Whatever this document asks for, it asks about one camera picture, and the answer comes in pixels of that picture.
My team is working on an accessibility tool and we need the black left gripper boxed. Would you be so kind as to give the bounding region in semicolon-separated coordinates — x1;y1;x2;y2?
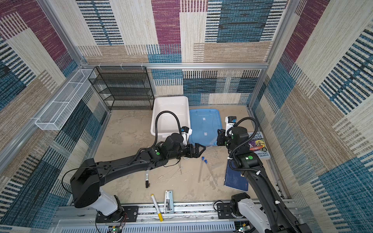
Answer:
167;143;206;162

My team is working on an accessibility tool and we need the blue capped test tube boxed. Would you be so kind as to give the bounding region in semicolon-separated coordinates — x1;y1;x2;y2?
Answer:
197;156;205;183
204;159;218;186

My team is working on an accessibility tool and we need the white plastic storage bin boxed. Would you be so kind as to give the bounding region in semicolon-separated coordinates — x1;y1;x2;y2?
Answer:
151;96;191;143

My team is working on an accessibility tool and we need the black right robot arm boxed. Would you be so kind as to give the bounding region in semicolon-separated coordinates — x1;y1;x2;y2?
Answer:
217;126;311;233

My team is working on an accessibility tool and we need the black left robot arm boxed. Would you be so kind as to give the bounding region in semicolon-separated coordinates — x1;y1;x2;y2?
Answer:
70;133;206;208

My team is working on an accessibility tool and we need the blue plastic bin lid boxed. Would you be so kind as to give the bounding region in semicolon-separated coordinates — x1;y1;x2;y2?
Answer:
189;109;222;147

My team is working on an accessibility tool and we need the clear glass stirring rod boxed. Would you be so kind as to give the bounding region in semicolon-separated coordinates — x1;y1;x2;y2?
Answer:
150;171;190;184

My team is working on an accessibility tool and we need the colourful treehouse book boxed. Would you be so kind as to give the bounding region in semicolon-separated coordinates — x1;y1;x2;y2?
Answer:
249;132;271;160

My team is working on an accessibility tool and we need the dark blue book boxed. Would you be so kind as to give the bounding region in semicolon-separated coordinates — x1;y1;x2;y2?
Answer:
224;161;249;192

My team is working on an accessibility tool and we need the black marker pen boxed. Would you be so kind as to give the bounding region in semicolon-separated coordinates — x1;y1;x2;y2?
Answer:
145;170;149;188

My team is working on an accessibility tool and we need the white yellow marker pen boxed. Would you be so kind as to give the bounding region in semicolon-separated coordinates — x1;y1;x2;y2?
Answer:
151;194;164;222

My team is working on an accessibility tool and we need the black corrugated right cable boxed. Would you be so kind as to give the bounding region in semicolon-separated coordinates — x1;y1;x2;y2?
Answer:
227;116;301;233

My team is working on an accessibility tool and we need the black corrugated cable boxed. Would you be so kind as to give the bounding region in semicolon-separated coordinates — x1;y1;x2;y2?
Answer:
227;116;301;233
153;110;183;148

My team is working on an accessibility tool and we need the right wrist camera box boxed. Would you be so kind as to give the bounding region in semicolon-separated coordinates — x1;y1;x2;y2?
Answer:
225;116;237;136

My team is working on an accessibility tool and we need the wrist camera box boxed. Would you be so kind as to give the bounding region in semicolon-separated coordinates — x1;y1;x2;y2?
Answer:
225;116;237;136
181;126;192;146

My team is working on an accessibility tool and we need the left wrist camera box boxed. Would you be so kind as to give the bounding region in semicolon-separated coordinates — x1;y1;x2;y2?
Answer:
181;126;192;146

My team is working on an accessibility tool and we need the black corrugated left cable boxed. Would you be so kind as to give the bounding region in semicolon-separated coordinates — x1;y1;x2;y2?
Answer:
153;110;183;148

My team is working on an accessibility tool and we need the metal clamp bracket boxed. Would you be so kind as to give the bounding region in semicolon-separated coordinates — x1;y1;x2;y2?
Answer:
163;190;174;214

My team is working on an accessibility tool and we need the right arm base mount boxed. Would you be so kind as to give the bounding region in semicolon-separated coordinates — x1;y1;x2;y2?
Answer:
213;193;251;219

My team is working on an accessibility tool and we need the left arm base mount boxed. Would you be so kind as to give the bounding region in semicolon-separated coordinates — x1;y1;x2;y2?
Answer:
95;205;139;224

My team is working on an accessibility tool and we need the black wire mesh shelf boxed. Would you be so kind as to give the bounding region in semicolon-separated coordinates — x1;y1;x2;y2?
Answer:
88;66;154;110

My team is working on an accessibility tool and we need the white wire mesh basket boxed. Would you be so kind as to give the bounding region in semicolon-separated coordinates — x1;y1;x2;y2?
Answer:
35;69;92;131

